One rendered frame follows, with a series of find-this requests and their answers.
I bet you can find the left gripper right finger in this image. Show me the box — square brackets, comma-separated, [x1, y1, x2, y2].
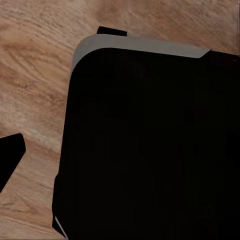
[224, 133, 240, 173]

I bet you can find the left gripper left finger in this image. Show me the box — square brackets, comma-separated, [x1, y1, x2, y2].
[0, 133, 26, 193]

